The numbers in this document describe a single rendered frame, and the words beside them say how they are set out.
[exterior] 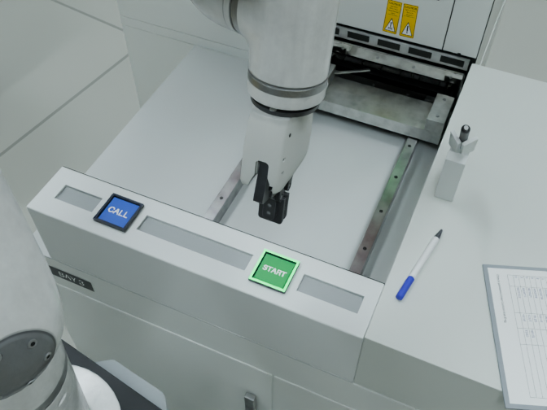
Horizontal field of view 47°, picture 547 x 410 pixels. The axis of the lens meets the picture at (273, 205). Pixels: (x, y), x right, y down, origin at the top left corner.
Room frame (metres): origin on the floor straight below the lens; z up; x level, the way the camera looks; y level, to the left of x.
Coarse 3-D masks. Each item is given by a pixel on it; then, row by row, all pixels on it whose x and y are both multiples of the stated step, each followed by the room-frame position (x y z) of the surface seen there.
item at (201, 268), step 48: (48, 192) 0.64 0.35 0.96; (96, 192) 0.64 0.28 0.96; (48, 240) 0.60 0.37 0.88; (96, 240) 0.56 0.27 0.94; (144, 240) 0.55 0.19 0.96; (192, 240) 0.55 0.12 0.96; (240, 240) 0.55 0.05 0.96; (144, 288) 0.53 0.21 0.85; (192, 288) 0.49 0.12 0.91; (240, 288) 0.46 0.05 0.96; (288, 288) 0.46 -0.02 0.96; (336, 288) 0.47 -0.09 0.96; (288, 336) 0.43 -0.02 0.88; (336, 336) 0.40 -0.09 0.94
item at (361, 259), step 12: (408, 144) 0.85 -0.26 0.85; (408, 156) 0.82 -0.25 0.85; (396, 168) 0.79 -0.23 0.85; (396, 180) 0.76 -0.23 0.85; (384, 192) 0.73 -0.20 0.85; (396, 192) 0.75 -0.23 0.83; (384, 204) 0.70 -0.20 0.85; (384, 216) 0.68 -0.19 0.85; (372, 228) 0.65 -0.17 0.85; (372, 240) 0.63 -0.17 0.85; (360, 252) 0.60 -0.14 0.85; (360, 264) 0.58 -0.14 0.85
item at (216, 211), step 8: (240, 160) 0.81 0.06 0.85; (240, 168) 0.79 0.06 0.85; (232, 176) 0.77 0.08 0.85; (232, 184) 0.75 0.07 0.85; (240, 184) 0.77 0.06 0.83; (224, 192) 0.73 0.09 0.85; (232, 192) 0.74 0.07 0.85; (216, 200) 0.71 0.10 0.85; (224, 200) 0.71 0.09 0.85; (232, 200) 0.74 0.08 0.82; (208, 208) 0.70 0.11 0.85; (216, 208) 0.70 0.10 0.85; (224, 208) 0.71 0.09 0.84; (208, 216) 0.68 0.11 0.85; (216, 216) 0.68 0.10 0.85
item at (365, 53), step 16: (336, 48) 1.05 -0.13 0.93; (352, 48) 1.04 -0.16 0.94; (368, 48) 1.03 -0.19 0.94; (336, 64) 1.07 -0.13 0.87; (384, 64) 1.01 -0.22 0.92; (400, 64) 1.00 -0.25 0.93; (416, 64) 0.99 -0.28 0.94; (432, 64) 0.98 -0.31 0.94; (352, 80) 1.04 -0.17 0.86; (368, 80) 1.02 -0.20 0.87; (384, 80) 1.02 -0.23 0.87; (448, 80) 0.96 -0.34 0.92; (416, 96) 0.98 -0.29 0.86; (432, 96) 0.97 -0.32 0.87
